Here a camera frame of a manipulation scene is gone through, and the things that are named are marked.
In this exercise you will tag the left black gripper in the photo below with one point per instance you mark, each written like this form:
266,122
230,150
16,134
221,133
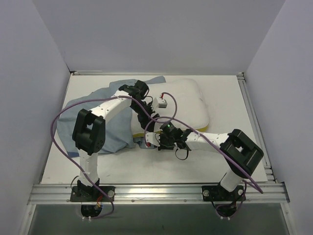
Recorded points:
143,120

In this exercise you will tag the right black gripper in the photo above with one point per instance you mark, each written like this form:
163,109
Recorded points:
160,141

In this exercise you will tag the grey-blue pillowcase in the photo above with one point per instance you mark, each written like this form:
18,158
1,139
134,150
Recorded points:
118,130

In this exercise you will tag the white pillow yellow trim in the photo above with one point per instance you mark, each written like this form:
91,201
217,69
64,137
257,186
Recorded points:
192,106

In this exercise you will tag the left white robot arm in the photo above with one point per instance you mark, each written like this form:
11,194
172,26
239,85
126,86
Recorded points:
89,132

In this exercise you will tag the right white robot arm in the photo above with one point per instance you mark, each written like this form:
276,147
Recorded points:
240,152

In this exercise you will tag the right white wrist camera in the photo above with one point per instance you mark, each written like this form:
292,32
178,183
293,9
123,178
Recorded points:
152,138

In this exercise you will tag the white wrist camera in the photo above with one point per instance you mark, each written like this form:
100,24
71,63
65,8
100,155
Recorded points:
152,138
159,102

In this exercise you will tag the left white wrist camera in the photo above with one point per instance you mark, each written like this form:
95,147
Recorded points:
159,102

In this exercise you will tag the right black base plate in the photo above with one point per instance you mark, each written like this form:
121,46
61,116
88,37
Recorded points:
217,193

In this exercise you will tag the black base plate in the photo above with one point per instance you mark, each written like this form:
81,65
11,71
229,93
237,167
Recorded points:
217,193
78,195

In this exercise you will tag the aluminium front rail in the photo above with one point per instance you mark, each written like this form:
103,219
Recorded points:
156,194

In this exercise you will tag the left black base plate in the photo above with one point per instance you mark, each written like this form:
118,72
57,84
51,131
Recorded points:
78,195

